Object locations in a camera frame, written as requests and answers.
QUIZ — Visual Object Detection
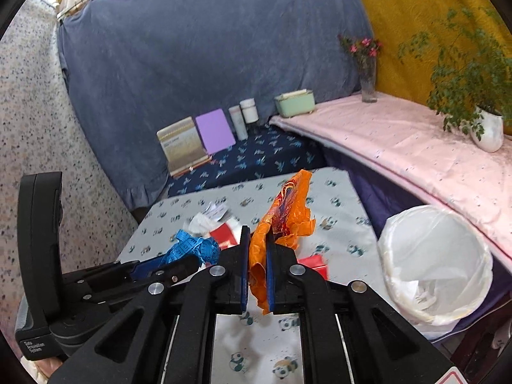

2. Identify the dark purple cloth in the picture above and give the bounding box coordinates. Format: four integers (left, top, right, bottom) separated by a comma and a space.
322, 146, 512, 340

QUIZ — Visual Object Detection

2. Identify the navy printed cloth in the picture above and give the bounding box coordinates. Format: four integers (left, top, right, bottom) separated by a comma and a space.
166, 122, 326, 198

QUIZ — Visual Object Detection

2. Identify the white bottle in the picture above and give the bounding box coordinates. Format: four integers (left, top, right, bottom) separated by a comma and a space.
229, 106, 249, 141

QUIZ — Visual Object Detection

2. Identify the gold box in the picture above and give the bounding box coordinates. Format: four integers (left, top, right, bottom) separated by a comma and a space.
157, 117, 208, 169

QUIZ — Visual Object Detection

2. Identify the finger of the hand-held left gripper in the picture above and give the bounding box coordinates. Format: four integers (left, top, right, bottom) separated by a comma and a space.
129, 259, 173, 282
146, 254, 201, 291

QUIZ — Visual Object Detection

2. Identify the blue-grey blanket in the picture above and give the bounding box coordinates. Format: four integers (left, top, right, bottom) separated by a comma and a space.
57, 0, 374, 212

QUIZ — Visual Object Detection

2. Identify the potted plant in white pot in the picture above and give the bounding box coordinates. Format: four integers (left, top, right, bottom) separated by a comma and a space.
398, 6, 512, 153

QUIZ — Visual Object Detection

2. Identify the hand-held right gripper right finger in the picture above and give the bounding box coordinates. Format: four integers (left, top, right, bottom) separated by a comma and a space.
266, 237, 457, 384

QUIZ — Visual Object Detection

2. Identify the white tissue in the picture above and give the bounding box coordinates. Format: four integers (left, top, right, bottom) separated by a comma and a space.
187, 215, 219, 236

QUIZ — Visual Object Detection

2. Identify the wooden stand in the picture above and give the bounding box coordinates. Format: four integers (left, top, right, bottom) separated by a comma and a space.
170, 153, 212, 179

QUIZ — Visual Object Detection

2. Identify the bin with white bag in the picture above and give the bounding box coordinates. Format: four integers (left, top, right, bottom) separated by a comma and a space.
378, 205, 493, 326

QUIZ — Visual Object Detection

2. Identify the pink printed sheet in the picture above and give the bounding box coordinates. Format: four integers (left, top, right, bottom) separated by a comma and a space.
269, 90, 512, 259

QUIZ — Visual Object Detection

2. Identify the yellow patterned cloth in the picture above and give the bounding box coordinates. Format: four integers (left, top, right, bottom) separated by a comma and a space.
346, 0, 512, 129

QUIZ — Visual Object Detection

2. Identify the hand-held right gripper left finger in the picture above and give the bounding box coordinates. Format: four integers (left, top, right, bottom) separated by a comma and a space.
48, 226, 252, 384

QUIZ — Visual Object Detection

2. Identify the blue measuring tape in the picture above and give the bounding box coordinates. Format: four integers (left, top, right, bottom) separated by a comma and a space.
162, 229, 221, 267

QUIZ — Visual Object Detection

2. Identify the orange plastic wrapper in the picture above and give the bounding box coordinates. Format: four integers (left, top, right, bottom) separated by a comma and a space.
248, 169, 316, 316

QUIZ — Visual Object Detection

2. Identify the glass vase with pink flowers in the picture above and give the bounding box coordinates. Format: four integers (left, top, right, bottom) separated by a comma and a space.
338, 34, 384, 103

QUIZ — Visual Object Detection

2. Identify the white jar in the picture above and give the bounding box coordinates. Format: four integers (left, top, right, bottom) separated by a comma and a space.
239, 98, 260, 124

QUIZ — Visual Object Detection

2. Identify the red and white paper cup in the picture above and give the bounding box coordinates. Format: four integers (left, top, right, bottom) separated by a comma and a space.
210, 224, 243, 249

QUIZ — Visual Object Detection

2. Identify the red packet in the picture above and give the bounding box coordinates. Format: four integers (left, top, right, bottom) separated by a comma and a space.
298, 254, 329, 281

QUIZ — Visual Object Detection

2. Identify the panda printed cloth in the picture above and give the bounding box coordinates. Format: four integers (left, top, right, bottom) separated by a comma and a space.
116, 167, 380, 384

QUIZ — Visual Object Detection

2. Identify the light green box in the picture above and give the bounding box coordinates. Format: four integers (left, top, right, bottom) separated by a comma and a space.
274, 88, 317, 118

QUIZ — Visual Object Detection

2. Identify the crumpled white receipt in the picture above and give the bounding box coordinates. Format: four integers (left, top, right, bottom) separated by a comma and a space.
201, 202, 229, 221

